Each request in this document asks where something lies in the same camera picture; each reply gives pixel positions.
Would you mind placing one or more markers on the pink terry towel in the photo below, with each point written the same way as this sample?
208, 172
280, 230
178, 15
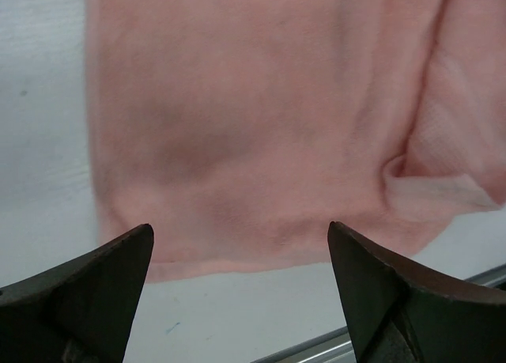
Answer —
240, 129

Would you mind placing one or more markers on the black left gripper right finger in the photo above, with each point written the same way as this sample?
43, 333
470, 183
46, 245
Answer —
449, 320

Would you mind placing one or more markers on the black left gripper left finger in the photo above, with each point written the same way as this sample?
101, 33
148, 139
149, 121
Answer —
81, 310

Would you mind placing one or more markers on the aluminium table edge rail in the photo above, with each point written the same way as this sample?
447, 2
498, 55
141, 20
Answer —
391, 344

